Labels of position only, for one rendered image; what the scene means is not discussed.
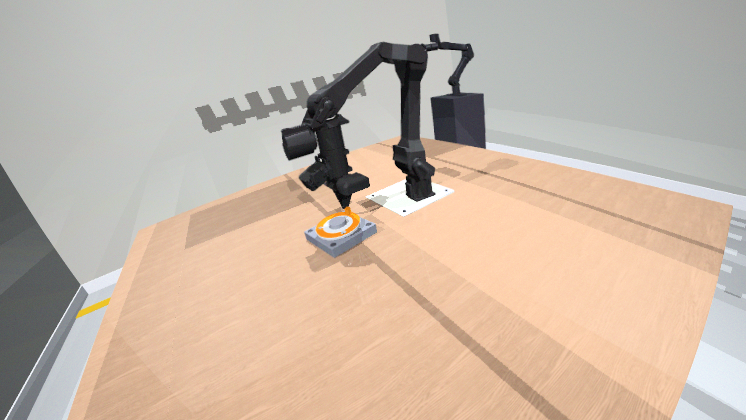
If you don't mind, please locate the orange round plate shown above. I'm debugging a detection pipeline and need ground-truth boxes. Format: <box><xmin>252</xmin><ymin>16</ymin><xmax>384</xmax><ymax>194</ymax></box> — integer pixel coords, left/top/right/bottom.
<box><xmin>316</xmin><ymin>207</ymin><xmax>361</xmax><ymax>241</ymax></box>

